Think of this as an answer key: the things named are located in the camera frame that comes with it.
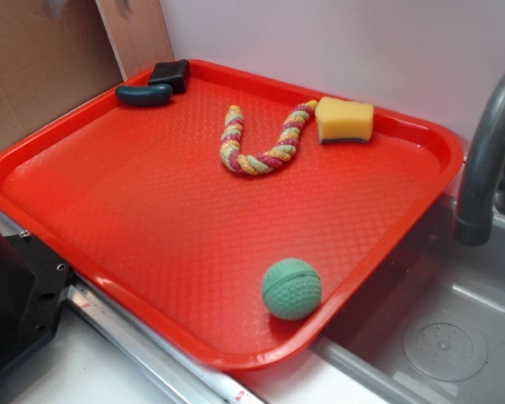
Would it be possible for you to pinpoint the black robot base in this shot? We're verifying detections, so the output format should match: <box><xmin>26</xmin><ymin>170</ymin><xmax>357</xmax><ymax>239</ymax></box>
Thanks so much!
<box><xmin>0</xmin><ymin>232</ymin><xmax>72</xmax><ymax>378</ymax></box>

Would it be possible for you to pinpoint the red plastic tray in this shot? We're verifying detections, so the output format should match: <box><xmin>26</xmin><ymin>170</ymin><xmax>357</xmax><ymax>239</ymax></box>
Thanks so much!
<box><xmin>0</xmin><ymin>61</ymin><xmax>463</xmax><ymax>371</ymax></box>

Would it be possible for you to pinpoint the green dimpled ball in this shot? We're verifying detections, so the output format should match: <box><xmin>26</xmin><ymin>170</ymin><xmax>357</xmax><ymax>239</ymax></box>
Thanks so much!
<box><xmin>261</xmin><ymin>258</ymin><xmax>322</xmax><ymax>321</ymax></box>

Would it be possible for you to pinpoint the yellow sponge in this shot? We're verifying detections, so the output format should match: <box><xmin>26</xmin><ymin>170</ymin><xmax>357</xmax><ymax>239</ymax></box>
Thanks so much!
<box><xmin>315</xmin><ymin>97</ymin><xmax>375</xmax><ymax>143</ymax></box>

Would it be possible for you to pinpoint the black rectangular block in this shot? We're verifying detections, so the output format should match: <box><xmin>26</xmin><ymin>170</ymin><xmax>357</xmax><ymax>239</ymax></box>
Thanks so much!
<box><xmin>148</xmin><ymin>59</ymin><xmax>190</xmax><ymax>93</ymax></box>

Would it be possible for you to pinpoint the grey plastic sink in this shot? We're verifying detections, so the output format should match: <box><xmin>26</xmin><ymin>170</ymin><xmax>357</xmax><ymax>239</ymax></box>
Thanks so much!
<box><xmin>312</xmin><ymin>196</ymin><xmax>505</xmax><ymax>403</ymax></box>

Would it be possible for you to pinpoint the grey plastic faucet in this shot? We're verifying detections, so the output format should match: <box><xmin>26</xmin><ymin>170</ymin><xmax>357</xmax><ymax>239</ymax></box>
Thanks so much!
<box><xmin>454</xmin><ymin>73</ymin><xmax>505</xmax><ymax>246</ymax></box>

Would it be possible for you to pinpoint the brown cardboard panel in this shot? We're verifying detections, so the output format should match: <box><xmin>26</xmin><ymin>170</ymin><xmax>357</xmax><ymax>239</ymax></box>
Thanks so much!
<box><xmin>0</xmin><ymin>1</ymin><xmax>173</xmax><ymax>152</ymax></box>

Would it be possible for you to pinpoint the multicolour braided rope toy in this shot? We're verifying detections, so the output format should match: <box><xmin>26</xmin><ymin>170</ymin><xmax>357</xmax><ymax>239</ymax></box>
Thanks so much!
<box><xmin>219</xmin><ymin>100</ymin><xmax>318</xmax><ymax>176</ymax></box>

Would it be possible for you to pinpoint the dark teal curved handle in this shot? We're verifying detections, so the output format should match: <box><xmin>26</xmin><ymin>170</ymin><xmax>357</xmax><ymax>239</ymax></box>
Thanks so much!
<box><xmin>115</xmin><ymin>84</ymin><xmax>173</xmax><ymax>107</ymax></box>

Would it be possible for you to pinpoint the silver metal rail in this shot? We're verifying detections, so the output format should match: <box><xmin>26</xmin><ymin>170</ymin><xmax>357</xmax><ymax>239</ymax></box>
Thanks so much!
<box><xmin>0</xmin><ymin>197</ymin><xmax>262</xmax><ymax>404</ymax></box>

